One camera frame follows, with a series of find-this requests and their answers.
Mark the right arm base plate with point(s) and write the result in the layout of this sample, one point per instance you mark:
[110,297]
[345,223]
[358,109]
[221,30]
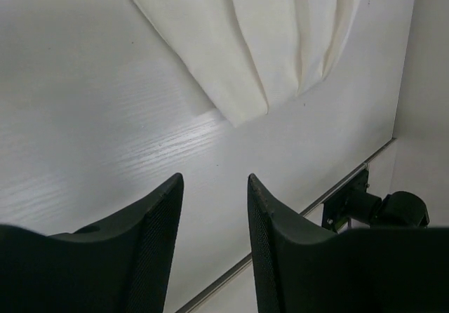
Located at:
[334,216]

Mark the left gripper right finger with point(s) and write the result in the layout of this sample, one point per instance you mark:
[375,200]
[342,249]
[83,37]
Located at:
[360,270]

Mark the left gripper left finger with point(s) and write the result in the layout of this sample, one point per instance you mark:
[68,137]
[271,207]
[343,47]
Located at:
[120,263]

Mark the aluminium table edge rail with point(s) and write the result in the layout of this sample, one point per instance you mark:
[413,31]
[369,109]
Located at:
[235,290]

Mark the white fabric skirt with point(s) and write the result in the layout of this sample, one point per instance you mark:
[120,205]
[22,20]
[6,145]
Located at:
[250,56]

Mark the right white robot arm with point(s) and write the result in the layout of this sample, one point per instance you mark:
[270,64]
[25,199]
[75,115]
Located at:
[400,209]

